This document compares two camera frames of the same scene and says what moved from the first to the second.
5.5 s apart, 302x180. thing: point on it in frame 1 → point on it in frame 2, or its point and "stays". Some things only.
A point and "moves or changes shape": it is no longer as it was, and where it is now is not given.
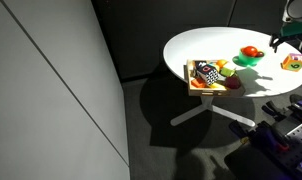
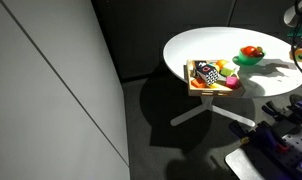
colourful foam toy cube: x=293 y=61 moves or changes shape
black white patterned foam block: x=207 y=72 stays
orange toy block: x=198 y=83 stays
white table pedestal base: x=208 y=105 stays
